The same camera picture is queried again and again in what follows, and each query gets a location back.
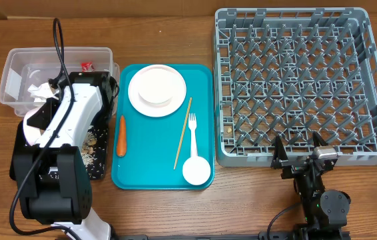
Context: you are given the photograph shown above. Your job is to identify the wooden chopstick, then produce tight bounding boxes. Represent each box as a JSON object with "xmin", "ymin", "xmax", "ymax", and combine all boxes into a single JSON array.
[{"xmin": 173, "ymin": 97, "xmax": 192, "ymax": 170}]

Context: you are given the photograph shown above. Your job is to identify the red snack wrapper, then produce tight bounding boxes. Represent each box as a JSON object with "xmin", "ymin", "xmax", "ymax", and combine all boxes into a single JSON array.
[{"xmin": 81, "ymin": 62, "xmax": 95, "ymax": 72}]

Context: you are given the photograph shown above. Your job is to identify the orange carrot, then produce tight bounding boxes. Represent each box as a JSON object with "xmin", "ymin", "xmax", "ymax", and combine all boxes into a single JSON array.
[{"xmin": 116, "ymin": 115, "xmax": 127, "ymax": 157}]

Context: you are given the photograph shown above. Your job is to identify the grey dish rack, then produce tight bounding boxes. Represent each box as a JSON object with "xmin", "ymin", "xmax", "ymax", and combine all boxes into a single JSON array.
[{"xmin": 213, "ymin": 7, "xmax": 377, "ymax": 167}]

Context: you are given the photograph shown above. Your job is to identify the small white round cup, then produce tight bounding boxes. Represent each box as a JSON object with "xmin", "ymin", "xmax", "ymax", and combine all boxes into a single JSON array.
[{"xmin": 183, "ymin": 156, "xmax": 211, "ymax": 185}]

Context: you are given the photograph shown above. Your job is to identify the spilled rice and peanuts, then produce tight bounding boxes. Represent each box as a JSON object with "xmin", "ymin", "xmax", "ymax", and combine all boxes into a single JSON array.
[{"xmin": 81, "ymin": 125, "xmax": 108, "ymax": 180}]

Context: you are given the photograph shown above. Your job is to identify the large white plate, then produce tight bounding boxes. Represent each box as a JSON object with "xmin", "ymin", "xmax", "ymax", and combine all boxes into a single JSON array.
[{"xmin": 128, "ymin": 65, "xmax": 187, "ymax": 117}]

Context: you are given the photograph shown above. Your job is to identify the black plastic tray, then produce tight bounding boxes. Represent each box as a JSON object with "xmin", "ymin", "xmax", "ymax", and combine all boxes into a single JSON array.
[{"xmin": 9, "ymin": 121, "xmax": 109, "ymax": 181}]

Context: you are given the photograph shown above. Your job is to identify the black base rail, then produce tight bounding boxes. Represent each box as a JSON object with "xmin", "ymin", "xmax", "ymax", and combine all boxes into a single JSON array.
[{"xmin": 112, "ymin": 231, "xmax": 351, "ymax": 240}]

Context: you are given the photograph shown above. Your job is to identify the white napkin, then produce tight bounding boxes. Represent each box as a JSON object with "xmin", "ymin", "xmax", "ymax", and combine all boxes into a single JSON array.
[{"xmin": 28, "ymin": 83, "xmax": 59, "ymax": 103}]

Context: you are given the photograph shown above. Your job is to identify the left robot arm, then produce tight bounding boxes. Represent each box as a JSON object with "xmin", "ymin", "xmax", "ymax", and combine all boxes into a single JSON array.
[{"xmin": 9, "ymin": 71, "xmax": 119, "ymax": 239}]

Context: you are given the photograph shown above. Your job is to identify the clear plastic bin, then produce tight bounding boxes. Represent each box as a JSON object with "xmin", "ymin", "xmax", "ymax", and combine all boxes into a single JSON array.
[{"xmin": 0, "ymin": 47, "xmax": 120, "ymax": 117}]

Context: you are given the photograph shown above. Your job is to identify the small white bowl on plate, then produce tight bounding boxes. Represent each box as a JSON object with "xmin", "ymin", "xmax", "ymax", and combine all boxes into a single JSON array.
[{"xmin": 138, "ymin": 66, "xmax": 175, "ymax": 105}]

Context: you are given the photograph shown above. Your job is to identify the white plastic fork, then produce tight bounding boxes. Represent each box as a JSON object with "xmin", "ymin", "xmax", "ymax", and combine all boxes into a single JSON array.
[{"xmin": 188, "ymin": 113, "xmax": 198, "ymax": 157}]

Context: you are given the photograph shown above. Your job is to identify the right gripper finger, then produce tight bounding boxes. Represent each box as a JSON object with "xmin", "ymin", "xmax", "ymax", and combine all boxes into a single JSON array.
[
  {"xmin": 312, "ymin": 131, "xmax": 328, "ymax": 147},
  {"xmin": 272, "ymin": 135, "xmax": 288, "ymax": 161}
]

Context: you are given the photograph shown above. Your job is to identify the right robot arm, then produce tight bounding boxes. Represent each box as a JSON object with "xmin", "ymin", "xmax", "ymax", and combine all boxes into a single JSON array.
[{"xmin": 265, "ymin": 132, "xmax": 351, "ymax": 240}]

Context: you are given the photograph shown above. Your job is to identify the white bowl with food scraps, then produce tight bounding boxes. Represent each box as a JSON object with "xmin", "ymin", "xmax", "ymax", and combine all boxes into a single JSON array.
[{"xmin": 23, "ymin": 107, "xmax": 44, "ymax": 145}]

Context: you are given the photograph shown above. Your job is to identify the teal plastic tray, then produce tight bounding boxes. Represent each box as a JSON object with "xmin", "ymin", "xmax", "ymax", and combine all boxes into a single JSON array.
[{"xmin": 111, "ymin": 64, "xmax": 215, "ymax": 190}]

